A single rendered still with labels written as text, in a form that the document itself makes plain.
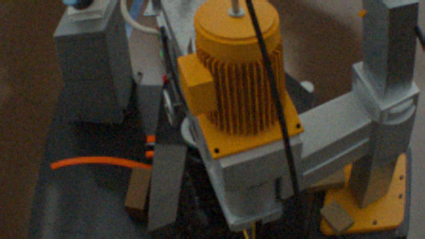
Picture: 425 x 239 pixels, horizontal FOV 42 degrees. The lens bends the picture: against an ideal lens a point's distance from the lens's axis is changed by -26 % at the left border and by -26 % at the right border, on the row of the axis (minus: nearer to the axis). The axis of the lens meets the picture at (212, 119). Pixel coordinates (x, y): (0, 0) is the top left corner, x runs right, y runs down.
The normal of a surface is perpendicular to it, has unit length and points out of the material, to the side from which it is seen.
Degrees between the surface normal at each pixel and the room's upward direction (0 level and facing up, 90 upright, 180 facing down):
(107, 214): 0
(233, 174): 90
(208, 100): 90
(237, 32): 0
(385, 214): 0
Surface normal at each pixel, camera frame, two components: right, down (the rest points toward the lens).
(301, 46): -0.08, -0.65
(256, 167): 0.29, 0.72
